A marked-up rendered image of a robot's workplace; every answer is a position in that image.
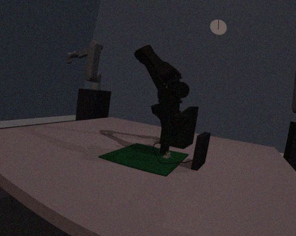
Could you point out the green circuit board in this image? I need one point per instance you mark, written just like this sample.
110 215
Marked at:
143 157

